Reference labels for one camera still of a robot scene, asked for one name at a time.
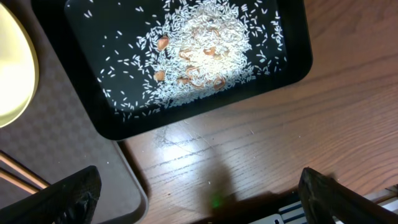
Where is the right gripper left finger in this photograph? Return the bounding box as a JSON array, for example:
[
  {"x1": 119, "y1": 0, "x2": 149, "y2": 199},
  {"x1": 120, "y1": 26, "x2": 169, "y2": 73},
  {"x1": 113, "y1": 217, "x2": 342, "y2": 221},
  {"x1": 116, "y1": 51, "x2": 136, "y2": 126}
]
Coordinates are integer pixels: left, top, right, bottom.
[{"x1": 1, "y1": 166, "x2": 101, "y2": 223}]

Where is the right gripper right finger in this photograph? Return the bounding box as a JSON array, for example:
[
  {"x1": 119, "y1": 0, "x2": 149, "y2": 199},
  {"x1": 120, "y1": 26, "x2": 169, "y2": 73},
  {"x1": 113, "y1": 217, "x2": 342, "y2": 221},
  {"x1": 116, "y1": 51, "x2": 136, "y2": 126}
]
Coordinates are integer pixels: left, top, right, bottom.
[{"x1": 298, "y1": 167, "x2": 397, "y2": 224}]

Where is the wooden chopstick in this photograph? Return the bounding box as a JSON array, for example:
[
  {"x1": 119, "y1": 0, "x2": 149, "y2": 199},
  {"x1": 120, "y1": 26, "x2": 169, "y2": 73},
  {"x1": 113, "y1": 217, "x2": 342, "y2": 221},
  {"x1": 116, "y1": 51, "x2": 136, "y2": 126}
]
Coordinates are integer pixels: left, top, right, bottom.
[
  {"x1": 1, "y1": 168, "x2": 39, "y2": 194},
  {"x1": 1, "y1": 152, "x2": 49, "y2": 189}
]

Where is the yellow round plate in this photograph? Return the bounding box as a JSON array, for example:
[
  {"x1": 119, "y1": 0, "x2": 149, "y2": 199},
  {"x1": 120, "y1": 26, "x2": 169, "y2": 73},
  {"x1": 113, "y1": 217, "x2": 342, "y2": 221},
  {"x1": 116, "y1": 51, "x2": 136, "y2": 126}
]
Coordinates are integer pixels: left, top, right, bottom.
[{"x1": 1, "y1": 4, "x2": 39, "y2": 128}]

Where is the black food waste tray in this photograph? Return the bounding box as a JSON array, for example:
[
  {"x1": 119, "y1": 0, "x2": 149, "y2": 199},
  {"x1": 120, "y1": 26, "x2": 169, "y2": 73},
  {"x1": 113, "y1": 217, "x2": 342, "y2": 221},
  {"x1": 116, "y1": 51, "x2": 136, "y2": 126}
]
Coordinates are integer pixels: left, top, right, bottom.
[{"x1": 32, "y1": 0, "x2": 313, "y2": 141}]

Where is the spilled rice food waste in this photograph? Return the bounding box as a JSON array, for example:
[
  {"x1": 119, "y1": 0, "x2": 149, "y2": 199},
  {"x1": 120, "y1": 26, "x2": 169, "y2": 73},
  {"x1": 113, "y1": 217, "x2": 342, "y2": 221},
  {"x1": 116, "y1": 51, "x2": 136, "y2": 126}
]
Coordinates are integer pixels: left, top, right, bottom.
[{"x1": 89, "y1": 1, "x2": 288, "y2": 122}]

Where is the dark brown serving tray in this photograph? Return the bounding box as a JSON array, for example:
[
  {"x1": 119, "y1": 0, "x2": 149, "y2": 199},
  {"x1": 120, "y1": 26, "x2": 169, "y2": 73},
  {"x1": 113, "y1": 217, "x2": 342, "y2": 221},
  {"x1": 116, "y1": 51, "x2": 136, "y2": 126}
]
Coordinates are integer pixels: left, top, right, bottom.
[{"x1": 1, "y1": 1, "x2": 149, "y2": 223}]

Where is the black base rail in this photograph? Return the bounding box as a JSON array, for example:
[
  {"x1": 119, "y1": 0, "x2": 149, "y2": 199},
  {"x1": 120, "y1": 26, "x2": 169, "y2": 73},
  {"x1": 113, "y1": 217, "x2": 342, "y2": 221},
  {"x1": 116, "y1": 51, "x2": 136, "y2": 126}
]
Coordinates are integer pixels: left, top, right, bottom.
[{"x1": 248, "y1": 185, "x2": 398, "y2": 224}]

